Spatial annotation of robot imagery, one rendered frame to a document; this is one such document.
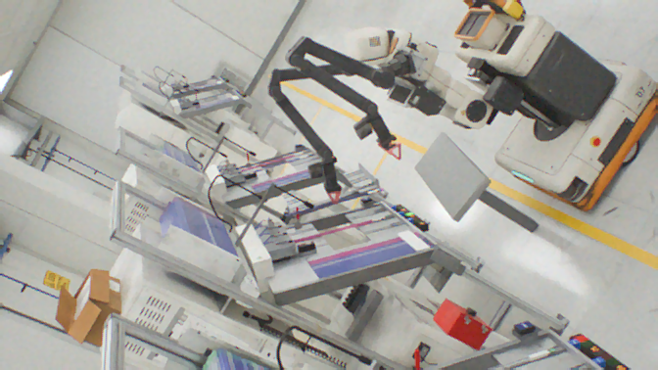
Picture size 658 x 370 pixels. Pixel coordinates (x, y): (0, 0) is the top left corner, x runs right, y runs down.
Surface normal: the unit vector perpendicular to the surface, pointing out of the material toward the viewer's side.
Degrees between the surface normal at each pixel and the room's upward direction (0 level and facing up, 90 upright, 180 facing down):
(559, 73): 90
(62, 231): 90
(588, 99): 90
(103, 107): 90
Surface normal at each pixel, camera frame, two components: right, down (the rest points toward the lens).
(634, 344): -0.81, -0.47
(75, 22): 0.27, 0.25
